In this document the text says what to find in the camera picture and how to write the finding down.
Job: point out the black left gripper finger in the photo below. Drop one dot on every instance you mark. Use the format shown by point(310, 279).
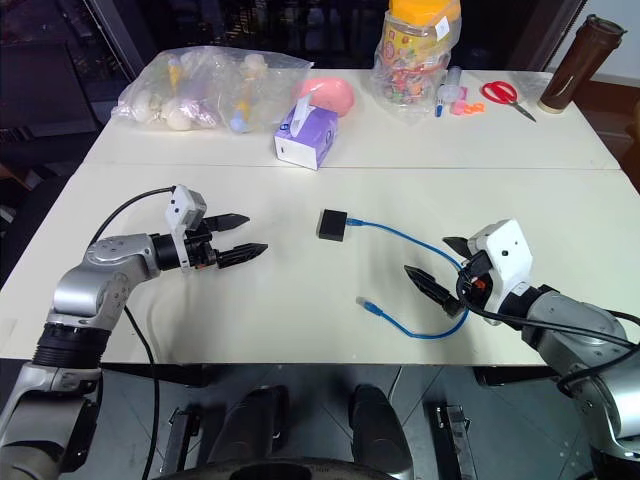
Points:
point(245, 252)
point(230, 220)

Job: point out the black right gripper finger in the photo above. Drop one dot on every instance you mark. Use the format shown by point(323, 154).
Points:
point(430, 285)
point(457, 246)

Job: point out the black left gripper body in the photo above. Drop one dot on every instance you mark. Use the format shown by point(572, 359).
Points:
point(200, 252)

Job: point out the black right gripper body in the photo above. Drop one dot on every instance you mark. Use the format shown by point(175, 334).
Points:
point(475, 280)

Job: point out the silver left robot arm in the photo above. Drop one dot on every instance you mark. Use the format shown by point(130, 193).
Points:
point(95, 295)

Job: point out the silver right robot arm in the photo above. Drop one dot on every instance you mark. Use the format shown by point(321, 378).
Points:
point(575, 340)

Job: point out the black adapter box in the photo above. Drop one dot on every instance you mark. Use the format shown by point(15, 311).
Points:
point(331, 226)

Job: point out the purple white tissue box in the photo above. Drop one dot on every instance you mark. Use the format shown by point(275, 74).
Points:
point(310, 135)

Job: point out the clear plastic bag of toys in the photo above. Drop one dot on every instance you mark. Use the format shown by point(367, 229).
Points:
point(200, 85)

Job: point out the blue capped marker pen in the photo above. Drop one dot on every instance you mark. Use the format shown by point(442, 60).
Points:
point(440, 102)

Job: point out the dark rounded robot leg shape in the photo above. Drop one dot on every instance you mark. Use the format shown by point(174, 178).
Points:
point(377, 430)
point(255, 425)

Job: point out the pink rounded soft object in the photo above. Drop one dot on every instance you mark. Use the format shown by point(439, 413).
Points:
point(330, 94)

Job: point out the small clear plastic container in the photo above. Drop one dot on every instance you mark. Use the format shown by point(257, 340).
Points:
point(454, 80)

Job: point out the candy jar with orange lid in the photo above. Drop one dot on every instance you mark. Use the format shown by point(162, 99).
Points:
point(412, 55)

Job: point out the brown thermos bottle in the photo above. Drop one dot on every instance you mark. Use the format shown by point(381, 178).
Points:
point(575, 65)

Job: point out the dark background cabinet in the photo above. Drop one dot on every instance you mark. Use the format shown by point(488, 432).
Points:
point(45, 70)

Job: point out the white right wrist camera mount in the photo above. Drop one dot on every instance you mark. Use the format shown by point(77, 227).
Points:
point(510, 260)

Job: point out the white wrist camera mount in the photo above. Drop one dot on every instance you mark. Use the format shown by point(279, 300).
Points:
point(510, 260)
point(181, 210)

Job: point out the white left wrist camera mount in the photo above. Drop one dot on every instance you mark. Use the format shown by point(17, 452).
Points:
point(181, 210)

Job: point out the black table frame bracket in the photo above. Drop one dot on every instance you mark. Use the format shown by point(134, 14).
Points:
point(450, 440)
point(180, 440)

